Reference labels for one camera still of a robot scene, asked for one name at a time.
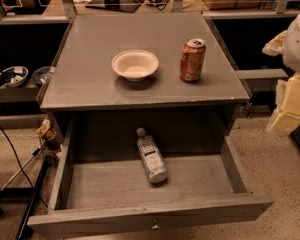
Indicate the grey right side ledge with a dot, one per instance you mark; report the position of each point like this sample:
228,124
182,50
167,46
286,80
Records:
259,80

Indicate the crumpled snack wrapper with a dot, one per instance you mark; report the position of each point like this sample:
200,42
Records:
46,132

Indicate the black monitor stand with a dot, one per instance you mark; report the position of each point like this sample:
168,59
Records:
128,6

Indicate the grey cabinet with counter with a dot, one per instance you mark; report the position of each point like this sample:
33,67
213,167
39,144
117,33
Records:
165,72

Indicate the dark glass bowl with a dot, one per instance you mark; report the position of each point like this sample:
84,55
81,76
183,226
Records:
42,75

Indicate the white bowl with items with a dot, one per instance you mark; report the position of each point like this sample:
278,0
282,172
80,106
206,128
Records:
14,76

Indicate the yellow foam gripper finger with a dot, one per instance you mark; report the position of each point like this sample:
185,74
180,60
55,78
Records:
276,45
286,116

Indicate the black tripod leg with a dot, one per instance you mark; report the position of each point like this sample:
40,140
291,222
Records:
24,230

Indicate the grey low shelf bench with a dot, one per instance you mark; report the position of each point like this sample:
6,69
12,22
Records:
24,93

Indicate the small metal drawer knob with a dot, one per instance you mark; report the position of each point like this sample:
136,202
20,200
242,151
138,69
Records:
155,225

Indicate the blue plastic water bottle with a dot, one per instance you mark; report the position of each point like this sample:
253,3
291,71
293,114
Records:
151,157

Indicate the orange soda can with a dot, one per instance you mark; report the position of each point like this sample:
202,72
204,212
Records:
192,59

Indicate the open grey top drawer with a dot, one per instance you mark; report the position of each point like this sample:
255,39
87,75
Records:
101,186

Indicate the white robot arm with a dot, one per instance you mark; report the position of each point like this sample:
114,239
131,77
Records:
291,52

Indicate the white paper bowl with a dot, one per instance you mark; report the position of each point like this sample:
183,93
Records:
135,65

